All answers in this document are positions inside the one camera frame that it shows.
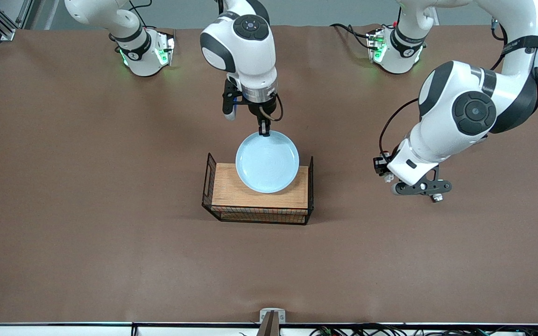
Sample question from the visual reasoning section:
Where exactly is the light blue round plate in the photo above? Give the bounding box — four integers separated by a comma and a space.
235, 130, 300, 194

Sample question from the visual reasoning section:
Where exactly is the brown table cover sheet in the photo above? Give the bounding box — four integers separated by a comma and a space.
0, 24, 538, 324

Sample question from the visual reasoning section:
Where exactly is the black wire rack wooden top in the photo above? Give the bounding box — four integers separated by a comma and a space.
202, 153, 315, 225

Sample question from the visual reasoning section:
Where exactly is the black left base cable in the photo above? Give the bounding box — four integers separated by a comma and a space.
330, 22, 373, 51

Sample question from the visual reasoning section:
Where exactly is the black base cable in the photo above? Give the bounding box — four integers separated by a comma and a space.
127, 0, 157, 28
330, 22, 373, 51

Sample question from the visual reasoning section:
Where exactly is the black right base cable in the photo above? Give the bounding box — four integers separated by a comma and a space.
127, 0, 157, 28

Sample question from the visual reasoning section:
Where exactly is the grey metal camera bracket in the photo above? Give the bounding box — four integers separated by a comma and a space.
260, 308, 286, 336

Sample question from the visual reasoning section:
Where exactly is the tangled cable bundle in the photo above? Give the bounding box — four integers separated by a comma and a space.
239, 323, 538, 336

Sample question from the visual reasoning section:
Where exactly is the aluminium frame profile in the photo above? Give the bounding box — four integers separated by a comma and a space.
0, 0, 34, 42

